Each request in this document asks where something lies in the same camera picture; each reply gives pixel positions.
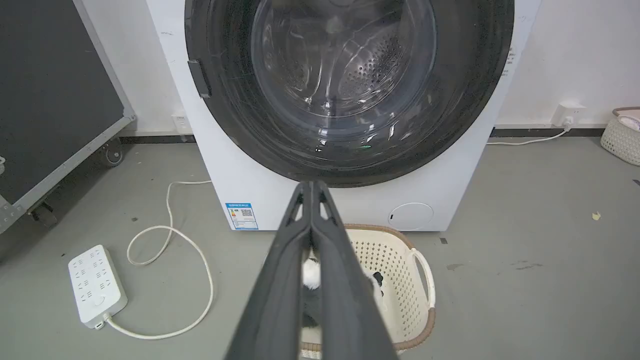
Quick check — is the blue energy label sticker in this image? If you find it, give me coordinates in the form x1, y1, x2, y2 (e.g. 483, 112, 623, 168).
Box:
225, 202, 260, 231

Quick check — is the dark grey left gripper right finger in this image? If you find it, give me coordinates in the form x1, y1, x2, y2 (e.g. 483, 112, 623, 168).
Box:
311, 180, 401, 360

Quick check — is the white front-load washing machine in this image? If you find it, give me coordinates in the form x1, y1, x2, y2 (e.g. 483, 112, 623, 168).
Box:
145, 0, 542, 232

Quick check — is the white power strip cable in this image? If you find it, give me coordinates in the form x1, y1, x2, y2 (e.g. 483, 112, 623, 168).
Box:
103, 180, 215, 341

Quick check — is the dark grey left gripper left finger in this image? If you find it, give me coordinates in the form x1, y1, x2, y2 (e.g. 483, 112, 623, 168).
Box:
224, 180, 314, 360

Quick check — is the white power strip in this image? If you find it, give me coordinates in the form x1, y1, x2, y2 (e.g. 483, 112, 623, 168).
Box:
67, 244, 129, 331

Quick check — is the black wheeled flight case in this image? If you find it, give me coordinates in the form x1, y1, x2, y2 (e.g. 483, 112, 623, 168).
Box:
0, 0, 137, 236

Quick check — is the white wall socket plug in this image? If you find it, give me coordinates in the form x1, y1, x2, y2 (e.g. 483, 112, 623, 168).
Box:
554, 102, 587, 132

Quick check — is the white washer power cord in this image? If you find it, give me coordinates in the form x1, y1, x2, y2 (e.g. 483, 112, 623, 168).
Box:
486, 128, 572, 147

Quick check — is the round dark glass washer door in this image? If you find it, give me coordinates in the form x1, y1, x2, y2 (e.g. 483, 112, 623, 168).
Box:
184, 0, 516, 189

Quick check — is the black and white plush toy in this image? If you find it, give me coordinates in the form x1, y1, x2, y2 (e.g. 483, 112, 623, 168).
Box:
301, 247, 385, 331

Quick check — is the cream perforated laundry basket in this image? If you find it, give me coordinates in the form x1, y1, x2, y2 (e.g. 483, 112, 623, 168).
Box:
299, 224, 437, 360

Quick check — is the cream woven basket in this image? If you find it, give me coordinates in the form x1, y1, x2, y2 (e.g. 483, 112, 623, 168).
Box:
600, 106, 640, 167

